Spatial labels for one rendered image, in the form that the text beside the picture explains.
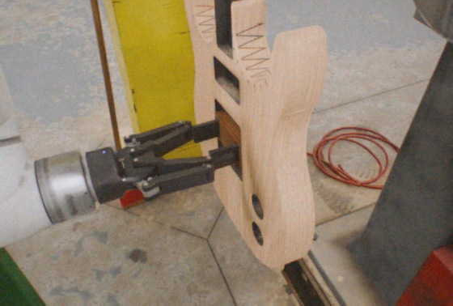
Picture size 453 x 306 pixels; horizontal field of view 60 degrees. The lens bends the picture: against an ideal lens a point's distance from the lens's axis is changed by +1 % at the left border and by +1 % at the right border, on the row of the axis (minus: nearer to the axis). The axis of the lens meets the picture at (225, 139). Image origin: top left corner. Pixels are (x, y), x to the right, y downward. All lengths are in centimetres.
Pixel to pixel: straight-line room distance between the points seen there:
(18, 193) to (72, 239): 126
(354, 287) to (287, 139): 89
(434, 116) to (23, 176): 75
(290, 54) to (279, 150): 13
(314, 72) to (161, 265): 132
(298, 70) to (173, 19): 105
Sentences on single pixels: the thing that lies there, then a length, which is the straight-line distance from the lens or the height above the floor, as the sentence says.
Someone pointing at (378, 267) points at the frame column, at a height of 36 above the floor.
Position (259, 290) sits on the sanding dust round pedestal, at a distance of 157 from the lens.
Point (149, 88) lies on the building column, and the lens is 152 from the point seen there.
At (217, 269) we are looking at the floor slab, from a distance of 160.
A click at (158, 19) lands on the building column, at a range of 140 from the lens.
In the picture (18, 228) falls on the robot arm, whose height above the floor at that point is 101.
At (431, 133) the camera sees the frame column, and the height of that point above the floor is 85.
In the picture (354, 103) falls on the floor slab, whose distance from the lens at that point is 239.
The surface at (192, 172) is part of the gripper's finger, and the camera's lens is 53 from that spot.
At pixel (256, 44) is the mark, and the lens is 50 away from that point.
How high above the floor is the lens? 142
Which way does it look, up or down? 44 degrees down
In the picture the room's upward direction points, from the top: straight up
